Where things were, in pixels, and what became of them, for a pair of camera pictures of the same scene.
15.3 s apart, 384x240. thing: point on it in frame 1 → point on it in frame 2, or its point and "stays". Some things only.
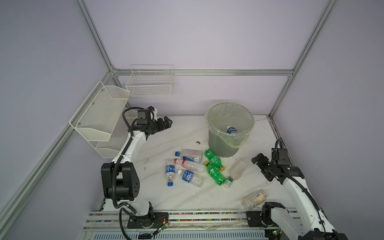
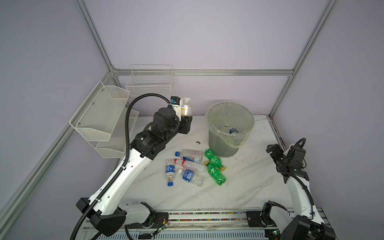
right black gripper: [260, 158] → [271, 146]
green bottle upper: [215, 159] stays
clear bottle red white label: [196, 167] stays
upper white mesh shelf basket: [96, 118] stays
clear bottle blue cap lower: [170, 171] stays
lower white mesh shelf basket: [111, 148] stays
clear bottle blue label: [231, 130] stays
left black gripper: [162, 126] → [185, 124]
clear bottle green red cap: [237, 169] → [225, 129]
